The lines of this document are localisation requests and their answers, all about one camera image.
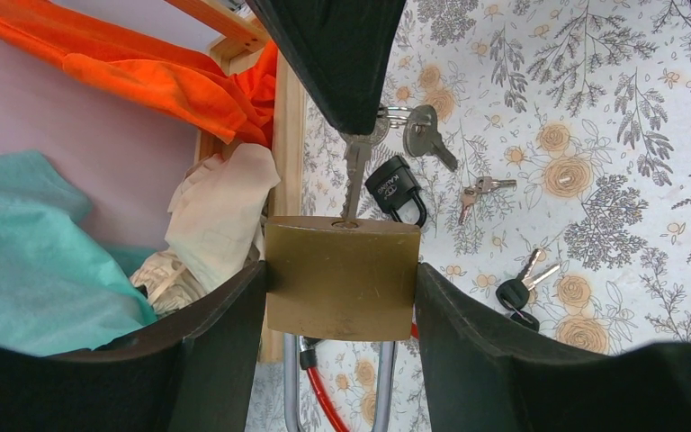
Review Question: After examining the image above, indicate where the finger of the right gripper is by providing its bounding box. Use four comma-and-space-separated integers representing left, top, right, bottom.
248, 0, 406, 135

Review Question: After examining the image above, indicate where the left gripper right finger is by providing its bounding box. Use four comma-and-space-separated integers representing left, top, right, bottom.
415, 263, 691, 431

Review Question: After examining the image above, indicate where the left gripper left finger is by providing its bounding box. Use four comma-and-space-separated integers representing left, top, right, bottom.
0, 262, 266, 431

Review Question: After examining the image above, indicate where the silver key bunch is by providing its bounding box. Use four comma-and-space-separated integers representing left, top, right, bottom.
340, 104, 459, 221

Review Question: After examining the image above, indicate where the brass padlock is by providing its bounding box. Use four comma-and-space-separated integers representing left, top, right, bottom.
265, 216, 421, 431

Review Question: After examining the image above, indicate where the black-headed key pair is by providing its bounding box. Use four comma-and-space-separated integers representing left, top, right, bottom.
495, 248, 560, 332

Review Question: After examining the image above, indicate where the small brass key pair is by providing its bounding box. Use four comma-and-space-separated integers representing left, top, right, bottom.
458, 175, 517, 225

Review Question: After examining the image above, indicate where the wooden rack base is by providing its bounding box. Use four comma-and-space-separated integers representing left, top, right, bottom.
163, 0, 308, 365

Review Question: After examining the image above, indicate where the black padlock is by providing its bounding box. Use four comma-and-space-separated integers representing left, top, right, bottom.
364, 155, 428, 228

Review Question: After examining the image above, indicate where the beige cloth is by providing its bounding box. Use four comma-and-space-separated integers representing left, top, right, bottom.
130, 143, 280, 317

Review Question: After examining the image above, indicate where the teal t-shirt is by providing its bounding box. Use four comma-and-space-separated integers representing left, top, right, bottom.
0, 151, 157, 356

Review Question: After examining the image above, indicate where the orange t-shirt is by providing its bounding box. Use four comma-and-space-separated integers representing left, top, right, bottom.
0, 1, 278, 147

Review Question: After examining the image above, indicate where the red cable lock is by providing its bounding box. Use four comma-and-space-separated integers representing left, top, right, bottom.
297, 321, 421, 432

